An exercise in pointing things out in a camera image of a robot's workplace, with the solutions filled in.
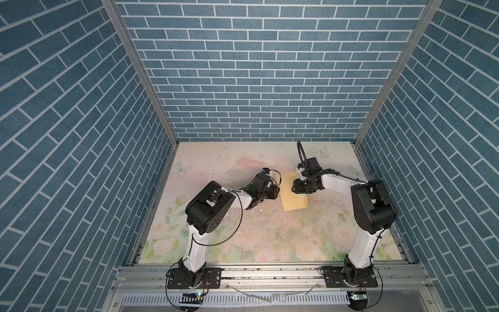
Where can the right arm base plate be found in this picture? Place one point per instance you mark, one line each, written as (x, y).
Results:
(338, 277)

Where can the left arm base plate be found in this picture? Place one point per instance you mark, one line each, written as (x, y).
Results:
(209, 277)

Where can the right corner aluminium post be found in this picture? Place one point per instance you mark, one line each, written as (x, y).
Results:
(414, 38)

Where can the left corner aluminium post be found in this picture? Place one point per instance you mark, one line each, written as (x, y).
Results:
(111, 8)

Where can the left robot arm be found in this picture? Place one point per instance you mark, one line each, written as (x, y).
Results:
(206, 211)

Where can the corner aluminium post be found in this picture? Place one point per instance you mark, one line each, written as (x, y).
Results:
(414, 38)
(111, 8)

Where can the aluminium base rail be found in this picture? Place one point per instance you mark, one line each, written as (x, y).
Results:
(272, 277)

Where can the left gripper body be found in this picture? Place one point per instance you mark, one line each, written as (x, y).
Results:
(270, 192)

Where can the white slotted cable duct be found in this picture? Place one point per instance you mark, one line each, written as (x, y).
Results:
(237, 299)

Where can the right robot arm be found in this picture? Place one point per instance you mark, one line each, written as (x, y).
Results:
(373, 209)

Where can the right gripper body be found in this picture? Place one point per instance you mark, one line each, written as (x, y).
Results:
(303, 186)

